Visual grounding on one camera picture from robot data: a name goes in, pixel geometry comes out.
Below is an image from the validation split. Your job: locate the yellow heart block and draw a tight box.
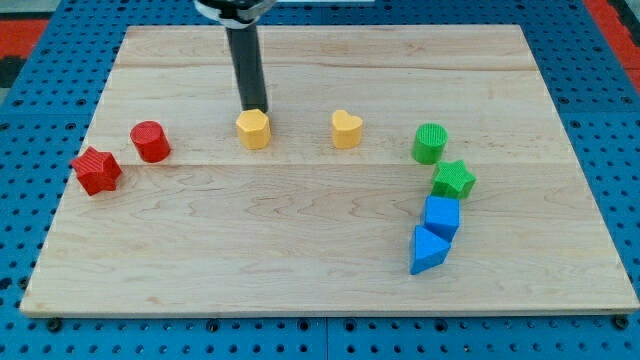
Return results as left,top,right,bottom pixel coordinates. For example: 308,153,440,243
332,110,364,149

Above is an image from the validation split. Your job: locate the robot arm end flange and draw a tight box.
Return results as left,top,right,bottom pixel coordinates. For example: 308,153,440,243
193,0,277,29

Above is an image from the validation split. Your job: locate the yellow hexagon block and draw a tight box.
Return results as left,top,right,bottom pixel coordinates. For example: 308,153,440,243
236,109,271,150

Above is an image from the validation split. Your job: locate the blue triangle block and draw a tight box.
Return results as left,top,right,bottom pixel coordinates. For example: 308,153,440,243
409,226,451,275

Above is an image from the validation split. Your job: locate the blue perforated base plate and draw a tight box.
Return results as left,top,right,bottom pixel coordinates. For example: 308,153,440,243
1,0,639,359

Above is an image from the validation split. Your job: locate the green star block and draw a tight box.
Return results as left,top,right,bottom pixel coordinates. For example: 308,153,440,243
431,160,476,200

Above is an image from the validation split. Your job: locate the wooden board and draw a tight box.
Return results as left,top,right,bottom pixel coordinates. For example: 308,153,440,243
20,25,639,318

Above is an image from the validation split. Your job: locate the green cylinder block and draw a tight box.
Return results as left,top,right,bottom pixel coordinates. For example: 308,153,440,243
411,123,448,165

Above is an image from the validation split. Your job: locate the blue cube block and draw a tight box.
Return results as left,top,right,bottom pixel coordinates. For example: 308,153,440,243
421,195,461,243

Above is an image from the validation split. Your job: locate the red cylinder block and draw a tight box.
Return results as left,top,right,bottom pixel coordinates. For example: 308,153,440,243
130,120,171,163

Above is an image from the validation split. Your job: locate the red star block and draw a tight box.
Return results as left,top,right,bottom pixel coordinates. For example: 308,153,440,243
70,146,122,196

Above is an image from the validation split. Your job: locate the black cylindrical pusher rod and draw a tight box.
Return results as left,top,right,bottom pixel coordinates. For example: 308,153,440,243
226,24,269,113

